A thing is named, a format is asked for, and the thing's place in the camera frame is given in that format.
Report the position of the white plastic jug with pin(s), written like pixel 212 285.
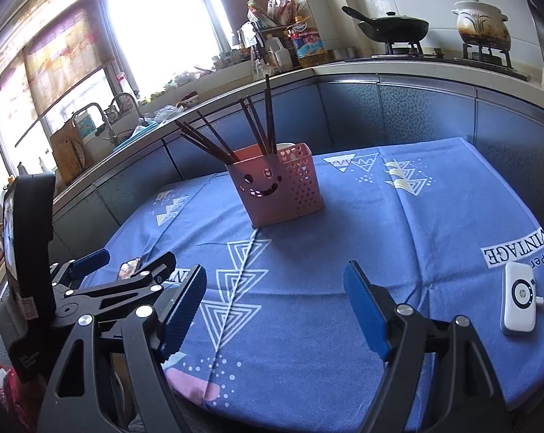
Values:
pixel 281 54

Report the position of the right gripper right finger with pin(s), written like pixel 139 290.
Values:
pixel 464 395

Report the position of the steel kitchen faucet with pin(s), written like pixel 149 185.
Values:
pixel 86 125

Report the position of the pink smiley utensil holder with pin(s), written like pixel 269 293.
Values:
pixel 276 187

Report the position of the dark chopstick bundle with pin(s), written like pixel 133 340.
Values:
pixel 259 126
pixel 219 137
pixel 185 127
pixel 206 145
pixel 253 127
pixel 271 135

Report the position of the ceramic clay pot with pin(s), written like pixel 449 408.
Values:
pixel 482 24

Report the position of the cooking oil bottle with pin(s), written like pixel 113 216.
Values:
pixel 308 46

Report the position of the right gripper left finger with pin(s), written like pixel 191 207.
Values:
pixel 80 396

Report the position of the blue patterned tablecloth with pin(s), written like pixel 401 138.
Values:
pixel 275 342

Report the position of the white power bank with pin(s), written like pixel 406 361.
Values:
pixel 518 304

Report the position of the gas stove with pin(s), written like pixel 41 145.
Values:
pixel 478 57

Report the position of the window roller blind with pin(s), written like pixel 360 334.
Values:
pixel 51 53

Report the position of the black wok on stove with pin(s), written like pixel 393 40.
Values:
pixel 390 28

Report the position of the wooden cutting board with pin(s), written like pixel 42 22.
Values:
pixel 69 153

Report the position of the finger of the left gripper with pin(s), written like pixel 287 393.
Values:
pixel 113 301
pixel 73 272

